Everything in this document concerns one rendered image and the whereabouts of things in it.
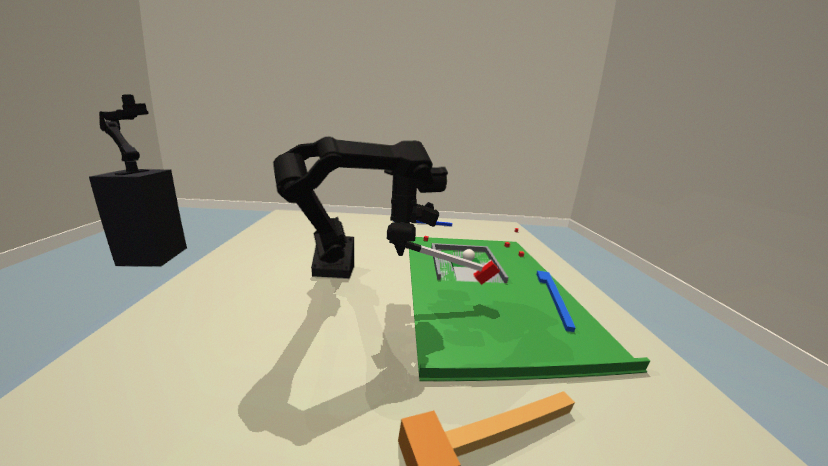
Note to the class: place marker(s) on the green putting mat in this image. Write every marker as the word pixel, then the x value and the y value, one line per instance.
pixel 460 322

